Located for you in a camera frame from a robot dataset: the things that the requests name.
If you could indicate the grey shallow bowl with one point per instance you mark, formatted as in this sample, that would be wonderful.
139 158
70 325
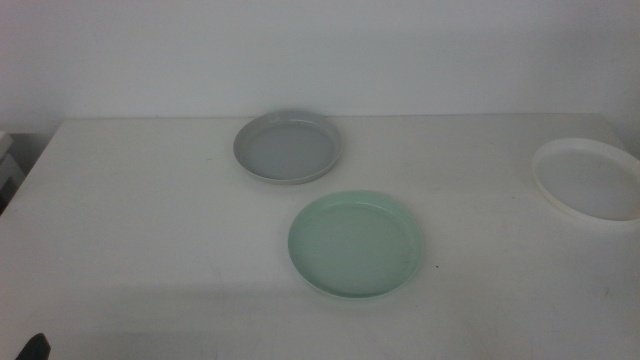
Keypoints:
287 150

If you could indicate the mint green shallow bowl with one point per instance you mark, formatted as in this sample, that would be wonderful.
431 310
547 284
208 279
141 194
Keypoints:
355 245

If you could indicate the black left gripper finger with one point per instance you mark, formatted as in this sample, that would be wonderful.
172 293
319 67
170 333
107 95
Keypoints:
37 349

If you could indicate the white shallow bowl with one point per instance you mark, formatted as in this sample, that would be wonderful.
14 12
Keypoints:
590 182

